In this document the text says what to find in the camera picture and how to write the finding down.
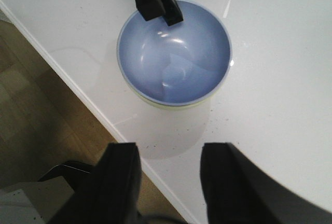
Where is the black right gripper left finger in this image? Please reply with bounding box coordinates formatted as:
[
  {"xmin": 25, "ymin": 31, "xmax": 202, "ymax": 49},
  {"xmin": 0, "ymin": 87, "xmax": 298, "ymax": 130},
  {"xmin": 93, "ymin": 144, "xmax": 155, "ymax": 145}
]
[{"xmin": 49, "ymin": 143, "xmax": 142, "ymax": 223}]

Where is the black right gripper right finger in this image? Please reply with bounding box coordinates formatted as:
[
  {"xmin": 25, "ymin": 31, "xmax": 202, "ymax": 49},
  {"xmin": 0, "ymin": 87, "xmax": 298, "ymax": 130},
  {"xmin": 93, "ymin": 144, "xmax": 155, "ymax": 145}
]
[{"xmin": 200, "ymin": 143, "xmax": 331, "ymax": 223}]

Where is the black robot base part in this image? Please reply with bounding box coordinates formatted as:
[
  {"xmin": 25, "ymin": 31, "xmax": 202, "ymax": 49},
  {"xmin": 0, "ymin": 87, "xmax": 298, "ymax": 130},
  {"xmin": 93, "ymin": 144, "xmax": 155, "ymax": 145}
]
[{"xmin": 38, "ymin": 161, "xmax": 103, "ymax": 192}]

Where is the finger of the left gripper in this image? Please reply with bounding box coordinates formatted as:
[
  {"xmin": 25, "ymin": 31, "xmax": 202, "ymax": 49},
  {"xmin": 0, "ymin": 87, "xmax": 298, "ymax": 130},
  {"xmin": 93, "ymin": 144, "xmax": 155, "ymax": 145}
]
[{"xmin": 161, "ymin": 0, "xmax": 183, "ymax": 26}]

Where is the light green bowl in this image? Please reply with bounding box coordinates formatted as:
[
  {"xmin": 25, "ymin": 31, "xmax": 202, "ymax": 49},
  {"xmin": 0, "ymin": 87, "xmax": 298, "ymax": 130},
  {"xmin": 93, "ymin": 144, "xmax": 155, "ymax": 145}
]
[{"xmin": 118, "ymin": 60, "xmax": 230, "ymax": 111}]

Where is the blue bowl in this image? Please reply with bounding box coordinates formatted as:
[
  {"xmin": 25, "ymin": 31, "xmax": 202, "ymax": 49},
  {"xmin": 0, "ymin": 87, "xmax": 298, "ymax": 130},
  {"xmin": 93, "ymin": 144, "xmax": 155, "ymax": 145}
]
[{"xmin": 116, "ymin": 0, "xmax": 232, "ymax": 106}]

